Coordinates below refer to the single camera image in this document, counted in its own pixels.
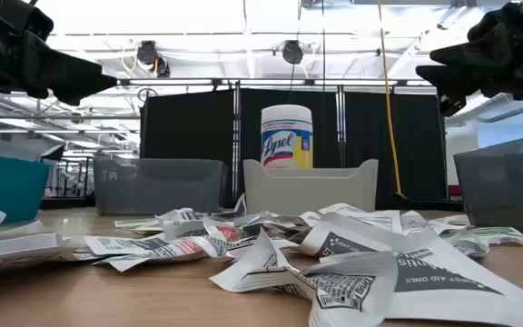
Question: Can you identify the black tilted panel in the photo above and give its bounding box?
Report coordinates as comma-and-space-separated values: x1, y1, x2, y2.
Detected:
38, 144, 66, 163

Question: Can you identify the teal plastic bin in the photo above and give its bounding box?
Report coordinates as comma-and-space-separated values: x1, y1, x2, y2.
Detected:
0, 152, 52, 223

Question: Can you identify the smoky translucent plastic bin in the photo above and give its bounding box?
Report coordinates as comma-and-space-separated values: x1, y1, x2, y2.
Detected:
453, 132, 523, 236
93, 155, 229, 216

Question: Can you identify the black curtain partition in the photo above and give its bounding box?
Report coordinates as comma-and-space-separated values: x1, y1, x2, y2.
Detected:
139, 86, 449, 210

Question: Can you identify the Lysol wipes canister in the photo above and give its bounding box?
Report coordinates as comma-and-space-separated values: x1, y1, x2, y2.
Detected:
260, 104, 314, 170

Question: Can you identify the light grey plastic bin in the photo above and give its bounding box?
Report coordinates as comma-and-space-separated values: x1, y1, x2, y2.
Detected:
242, 158, 380, 217

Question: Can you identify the antiseptic packet dark label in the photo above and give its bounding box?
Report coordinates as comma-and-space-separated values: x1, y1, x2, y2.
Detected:
381, 226, 523, 327

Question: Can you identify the crumpled drug facts packet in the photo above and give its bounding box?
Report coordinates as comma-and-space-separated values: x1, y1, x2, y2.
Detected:
309, 252, 399, 327

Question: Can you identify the black ceiling cable reel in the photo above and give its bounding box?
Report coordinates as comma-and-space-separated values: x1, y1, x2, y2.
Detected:
281, 39, 305, 65
135, 39, 172, 78

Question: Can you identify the yellow hanging cable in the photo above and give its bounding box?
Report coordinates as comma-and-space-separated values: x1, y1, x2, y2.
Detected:
377, 0, 408, 201

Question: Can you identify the thin black hanging cable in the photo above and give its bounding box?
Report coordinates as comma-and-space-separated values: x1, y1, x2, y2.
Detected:
321, 0, 327, 90

